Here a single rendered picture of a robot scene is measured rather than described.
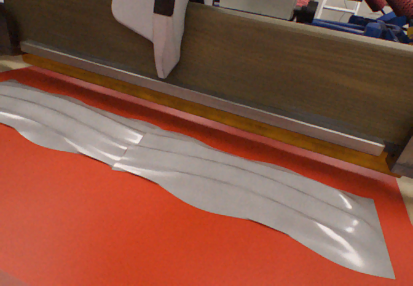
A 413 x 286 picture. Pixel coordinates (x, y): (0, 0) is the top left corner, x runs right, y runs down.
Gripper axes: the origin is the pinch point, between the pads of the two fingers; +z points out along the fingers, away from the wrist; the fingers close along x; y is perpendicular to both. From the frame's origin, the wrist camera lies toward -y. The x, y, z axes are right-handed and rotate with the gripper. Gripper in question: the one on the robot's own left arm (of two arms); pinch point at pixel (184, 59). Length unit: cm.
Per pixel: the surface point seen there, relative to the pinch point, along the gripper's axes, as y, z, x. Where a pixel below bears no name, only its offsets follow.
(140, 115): 2.9, 5.7, 2.4
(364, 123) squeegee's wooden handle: -15.8, 0.9, 1.3
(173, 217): -5.7, 5.7, 12.5
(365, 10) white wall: -69, -5, -413
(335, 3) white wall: -31, -6, -413
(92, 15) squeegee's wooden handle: 9.0, -2.3, 1.3
